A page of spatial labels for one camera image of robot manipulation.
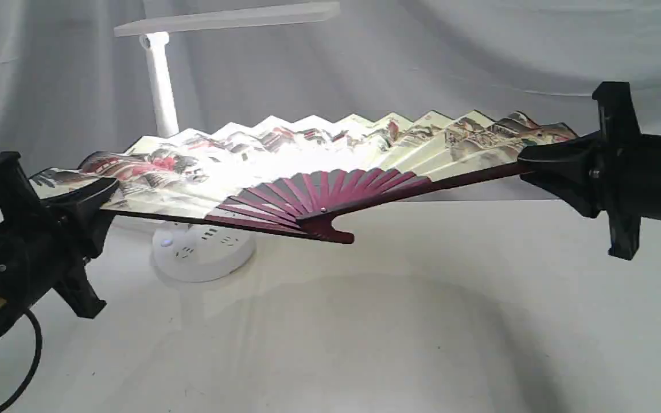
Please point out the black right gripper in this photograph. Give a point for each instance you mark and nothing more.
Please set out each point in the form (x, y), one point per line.
(627, 171)

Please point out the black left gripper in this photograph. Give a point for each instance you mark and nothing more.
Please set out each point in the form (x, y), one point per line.
(46, 243)

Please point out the grey fabric backdrop curtain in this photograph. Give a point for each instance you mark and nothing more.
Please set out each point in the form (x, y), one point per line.
(69, 86)

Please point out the painted paper folding fan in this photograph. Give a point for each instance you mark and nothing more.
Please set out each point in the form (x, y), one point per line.
(294, 178)

